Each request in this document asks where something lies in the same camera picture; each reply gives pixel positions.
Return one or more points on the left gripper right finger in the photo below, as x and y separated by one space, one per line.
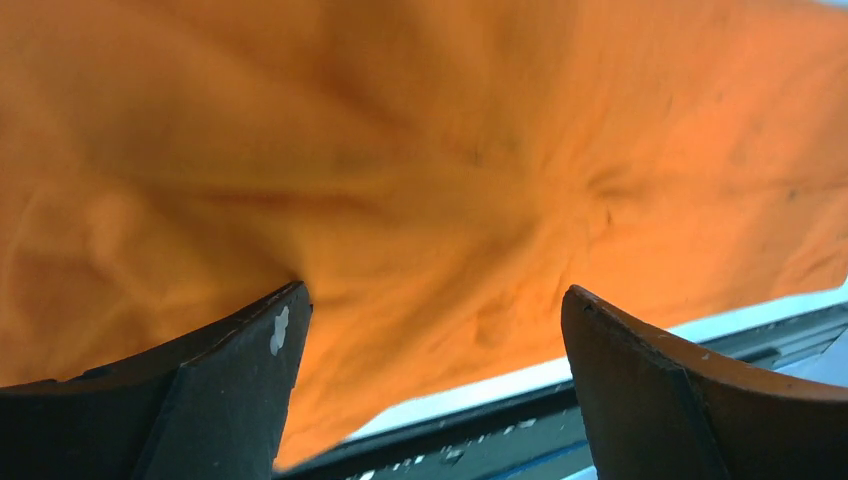
656 406

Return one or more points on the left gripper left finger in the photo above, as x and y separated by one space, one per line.
211 404

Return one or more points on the orange t-shirt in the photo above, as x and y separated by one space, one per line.
437 172

